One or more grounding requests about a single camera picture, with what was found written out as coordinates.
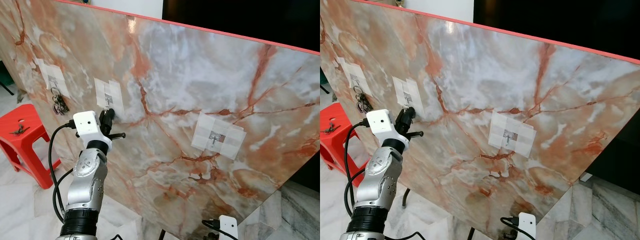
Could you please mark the dark key bunch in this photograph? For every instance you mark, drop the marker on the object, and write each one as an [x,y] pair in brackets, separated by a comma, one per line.
[20,130]
[60,102]
[332,128]
[363,101]

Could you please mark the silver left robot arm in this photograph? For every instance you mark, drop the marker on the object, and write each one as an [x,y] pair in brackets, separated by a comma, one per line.
[87,185]
[377,185]

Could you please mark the white adhesive hook patch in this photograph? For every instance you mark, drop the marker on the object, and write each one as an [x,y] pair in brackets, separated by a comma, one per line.
[217,136]
[511,134]
[50,72]
[354,72]
[407,90]
[110,90]

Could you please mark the black table leg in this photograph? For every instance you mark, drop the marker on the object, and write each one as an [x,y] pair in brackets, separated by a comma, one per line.
[406,197]
[471,234]
[162,235]

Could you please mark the red plastic stool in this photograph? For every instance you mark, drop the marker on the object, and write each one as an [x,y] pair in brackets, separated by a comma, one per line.
[22,150]
[337,147]

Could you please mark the marble table top red rim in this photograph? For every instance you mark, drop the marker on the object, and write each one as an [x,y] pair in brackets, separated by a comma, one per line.
[200,85]
[500,85]

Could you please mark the black television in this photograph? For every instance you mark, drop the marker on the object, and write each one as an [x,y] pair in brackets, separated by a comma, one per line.
[560,22]
[250,17]

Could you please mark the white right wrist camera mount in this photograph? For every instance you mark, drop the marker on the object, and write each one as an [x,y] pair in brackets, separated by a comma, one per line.
[229,229]
[527,227]

